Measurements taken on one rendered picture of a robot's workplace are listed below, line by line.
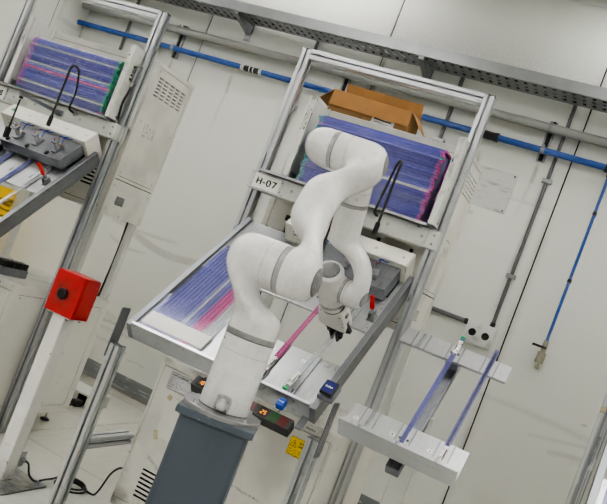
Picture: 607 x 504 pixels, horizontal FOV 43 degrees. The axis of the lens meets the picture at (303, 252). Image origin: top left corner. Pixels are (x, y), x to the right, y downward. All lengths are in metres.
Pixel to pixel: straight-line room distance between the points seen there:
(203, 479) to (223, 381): 0.22
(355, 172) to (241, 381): 0.58
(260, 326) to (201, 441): 0.29
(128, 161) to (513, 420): 2.27
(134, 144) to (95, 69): 0.36
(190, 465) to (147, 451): 1.08
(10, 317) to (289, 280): 1.79
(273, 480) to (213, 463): 0.89
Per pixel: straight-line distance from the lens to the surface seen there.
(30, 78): 3.67
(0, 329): 3.31
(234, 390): 1.78
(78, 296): 2.83
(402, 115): 3.20
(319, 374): 2.36
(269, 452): 2.66
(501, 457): 4.13
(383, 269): 2.67
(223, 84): 4.94
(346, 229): 2.18
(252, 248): 1.78
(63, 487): 2.70
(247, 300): 1.77
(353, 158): 1.95
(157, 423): 2.85
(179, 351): 2.46
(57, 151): 3.32
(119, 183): 3.53
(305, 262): 1.74
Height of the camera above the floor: 1.07
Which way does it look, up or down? 2 degrees up
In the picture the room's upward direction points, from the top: 21 degrees clockwise
